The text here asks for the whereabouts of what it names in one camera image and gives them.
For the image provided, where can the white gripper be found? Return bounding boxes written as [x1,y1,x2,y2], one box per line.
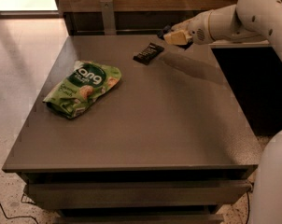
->
[163,11,213,46]

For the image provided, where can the blue rxbar blueberry bar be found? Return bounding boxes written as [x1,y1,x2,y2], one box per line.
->
[157,24,172,40]

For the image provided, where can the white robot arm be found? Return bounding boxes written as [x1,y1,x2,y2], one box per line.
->
[163,0,282,224]

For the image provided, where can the black rxbar chocolate bar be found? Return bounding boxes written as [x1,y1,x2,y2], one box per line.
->
[133,43,164,65]

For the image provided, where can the green snack chip bag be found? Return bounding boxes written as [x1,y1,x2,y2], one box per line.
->
[43,61,121,119]

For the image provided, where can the grey drawer cabinet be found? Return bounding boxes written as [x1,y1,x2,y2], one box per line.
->
[3,35,261,217]

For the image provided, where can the upper grey drawer front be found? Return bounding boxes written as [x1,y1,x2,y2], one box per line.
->
[25,180,250,210]

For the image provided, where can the grey drawer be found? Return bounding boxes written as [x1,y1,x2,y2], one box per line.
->
[54,215,223,224]
[25,180,250,210]

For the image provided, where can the lower grey drawer front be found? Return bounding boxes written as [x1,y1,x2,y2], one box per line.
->
[54,215,223,224]

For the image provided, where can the horizontal metal rail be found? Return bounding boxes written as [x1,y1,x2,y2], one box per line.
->
[70,29,160,35]

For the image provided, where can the left metal rail bracket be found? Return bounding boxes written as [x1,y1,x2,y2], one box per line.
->
[100,0,117,35]

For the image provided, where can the black floor cable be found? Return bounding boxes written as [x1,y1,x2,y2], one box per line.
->
[0,200,40,224]

